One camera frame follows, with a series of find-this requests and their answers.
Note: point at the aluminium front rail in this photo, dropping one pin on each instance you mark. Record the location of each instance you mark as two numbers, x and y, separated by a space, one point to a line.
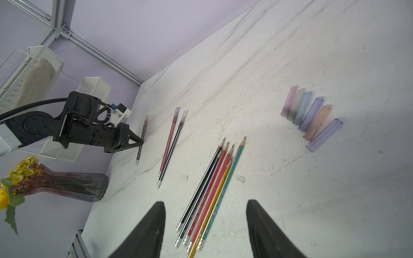
78 248

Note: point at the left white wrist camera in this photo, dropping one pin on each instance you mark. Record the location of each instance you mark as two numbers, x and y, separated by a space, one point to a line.
118 113

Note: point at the pink transparent pencil cap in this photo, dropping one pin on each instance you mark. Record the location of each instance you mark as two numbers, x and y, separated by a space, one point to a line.
289 101

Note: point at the upper white mesh shelf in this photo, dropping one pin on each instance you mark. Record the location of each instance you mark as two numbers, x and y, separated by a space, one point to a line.
12 86

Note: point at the artificial sunflower bouquet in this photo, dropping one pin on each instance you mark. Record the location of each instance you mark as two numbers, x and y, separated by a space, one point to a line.
16 185

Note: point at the orange transparent pencil cap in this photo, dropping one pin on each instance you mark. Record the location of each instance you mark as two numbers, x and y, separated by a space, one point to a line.
317 123

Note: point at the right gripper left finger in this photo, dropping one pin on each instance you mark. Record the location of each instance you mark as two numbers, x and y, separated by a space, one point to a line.
145 240

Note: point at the green transparent pencil cap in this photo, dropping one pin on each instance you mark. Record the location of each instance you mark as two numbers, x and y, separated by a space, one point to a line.
295 106

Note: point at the dark ribbed vase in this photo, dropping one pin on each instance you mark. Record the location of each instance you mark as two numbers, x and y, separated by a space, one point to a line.
88 187

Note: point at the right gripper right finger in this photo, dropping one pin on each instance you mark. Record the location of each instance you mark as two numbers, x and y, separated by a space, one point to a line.
266 238

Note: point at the beige glove in shelf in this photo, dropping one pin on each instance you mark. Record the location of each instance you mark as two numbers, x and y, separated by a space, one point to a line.
36 82

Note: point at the purple transparent pencil cap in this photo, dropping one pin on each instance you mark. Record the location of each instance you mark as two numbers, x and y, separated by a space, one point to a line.
311 114

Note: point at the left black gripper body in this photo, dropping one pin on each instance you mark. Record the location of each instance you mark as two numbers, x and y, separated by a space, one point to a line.
84 120

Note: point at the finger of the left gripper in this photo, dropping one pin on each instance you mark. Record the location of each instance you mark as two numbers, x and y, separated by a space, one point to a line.
128 139

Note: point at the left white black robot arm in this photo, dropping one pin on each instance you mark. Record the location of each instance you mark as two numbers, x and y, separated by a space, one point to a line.
22 127

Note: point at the blue transparent pencil cap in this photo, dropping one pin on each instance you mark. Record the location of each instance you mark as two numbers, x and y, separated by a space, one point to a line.
302 108

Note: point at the aluminium frame profile back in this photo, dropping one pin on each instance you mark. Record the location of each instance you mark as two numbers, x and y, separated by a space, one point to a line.
57 27

